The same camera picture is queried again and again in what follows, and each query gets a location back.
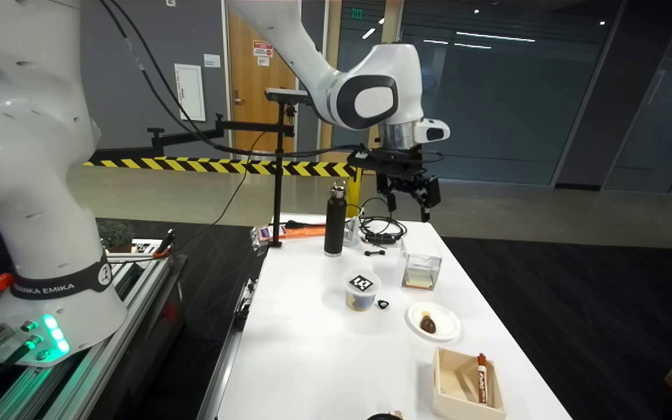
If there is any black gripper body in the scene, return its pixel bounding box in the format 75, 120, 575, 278
350, 144, 442, 197

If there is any round translucent lunchbox container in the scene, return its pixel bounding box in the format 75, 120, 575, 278
343, 281, 384, 313

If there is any black water bottle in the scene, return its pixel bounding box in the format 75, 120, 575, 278
323, 180, 350, 256

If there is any orange flat item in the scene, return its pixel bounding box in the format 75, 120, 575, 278
283, 219, 330, 240

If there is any white round plate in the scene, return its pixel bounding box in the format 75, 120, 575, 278
405, 298, 465, 344

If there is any small colourful packet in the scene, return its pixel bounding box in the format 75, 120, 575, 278
250, 222, 276, 251

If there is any red white door sign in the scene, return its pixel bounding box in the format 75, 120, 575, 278
250, 37, 278, 70

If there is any red capped marker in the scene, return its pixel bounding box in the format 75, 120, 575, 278
474, 349, 491, 406

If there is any yellow black caution barrier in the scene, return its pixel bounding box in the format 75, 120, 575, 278
90, 155, 362, 180

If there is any light wooden box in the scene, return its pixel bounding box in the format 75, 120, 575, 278
429, 344, 509, 420

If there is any yellow barrier post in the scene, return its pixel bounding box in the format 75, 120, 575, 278
345, 173, 365, 219

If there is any coiled black cable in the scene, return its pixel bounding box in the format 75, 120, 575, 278
358, 193, 412, 246

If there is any black camera stand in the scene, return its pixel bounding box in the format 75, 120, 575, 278
147, 97, 309, 251

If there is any black stereo camera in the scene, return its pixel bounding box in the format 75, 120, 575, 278
264, 86, 309, 107

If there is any white wall panel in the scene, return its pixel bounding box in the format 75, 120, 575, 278
174, 62, 209, 124

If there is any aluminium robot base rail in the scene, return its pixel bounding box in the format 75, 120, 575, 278
0, 251, 192, 420

